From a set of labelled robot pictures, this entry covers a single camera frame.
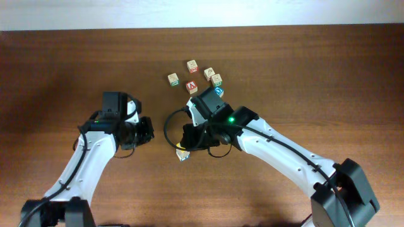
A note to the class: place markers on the red E wooden block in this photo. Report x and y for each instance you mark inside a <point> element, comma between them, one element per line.
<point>192,66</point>

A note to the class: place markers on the red A wooden block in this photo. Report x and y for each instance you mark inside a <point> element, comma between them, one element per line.
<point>191,87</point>

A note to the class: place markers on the blue D wooden block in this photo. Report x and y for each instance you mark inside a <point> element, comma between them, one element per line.
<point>219,91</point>

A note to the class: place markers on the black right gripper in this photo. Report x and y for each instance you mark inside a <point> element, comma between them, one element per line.
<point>192,144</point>

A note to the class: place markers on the blue H wooden block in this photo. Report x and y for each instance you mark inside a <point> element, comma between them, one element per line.
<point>182,155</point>

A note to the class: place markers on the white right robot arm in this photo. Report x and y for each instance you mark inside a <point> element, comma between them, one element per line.
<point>340,193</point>

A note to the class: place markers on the blue I wooden block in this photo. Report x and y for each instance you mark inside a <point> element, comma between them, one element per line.
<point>180,146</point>

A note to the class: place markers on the green V wooden block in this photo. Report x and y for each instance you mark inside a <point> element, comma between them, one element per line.
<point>173,79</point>

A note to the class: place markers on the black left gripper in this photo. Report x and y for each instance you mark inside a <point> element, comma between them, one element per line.
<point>144,123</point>

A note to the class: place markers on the green B wooden block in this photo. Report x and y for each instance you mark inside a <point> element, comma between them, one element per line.
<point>216,80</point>

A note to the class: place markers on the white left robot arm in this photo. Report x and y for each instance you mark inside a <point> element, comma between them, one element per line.
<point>116,126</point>

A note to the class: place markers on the wooden K red block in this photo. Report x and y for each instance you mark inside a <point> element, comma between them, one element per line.
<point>208,73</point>

